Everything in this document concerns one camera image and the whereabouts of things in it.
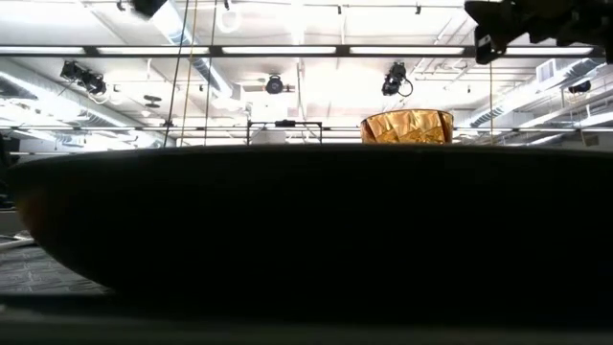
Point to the silver ventilation duct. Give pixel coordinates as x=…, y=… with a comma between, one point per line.
x=191, y=36

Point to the white cylindrical container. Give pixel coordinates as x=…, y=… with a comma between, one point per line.
x=268, y=137

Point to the black metal rig frame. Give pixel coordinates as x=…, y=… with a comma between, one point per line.
x=215, y=50

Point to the amber glass cup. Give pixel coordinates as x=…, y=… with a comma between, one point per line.
x=407, y=127

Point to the black ceiling spotlight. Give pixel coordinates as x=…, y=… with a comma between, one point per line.
x=84, y=79
x=579, y=87
x=392, y=79
x=274, y=85

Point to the black round plate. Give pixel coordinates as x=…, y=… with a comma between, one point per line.
x=311, y=230

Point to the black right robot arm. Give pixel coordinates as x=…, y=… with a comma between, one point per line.
x=596, y=24

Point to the white ventilation duct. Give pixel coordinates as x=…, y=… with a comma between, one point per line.
x=527, y=93

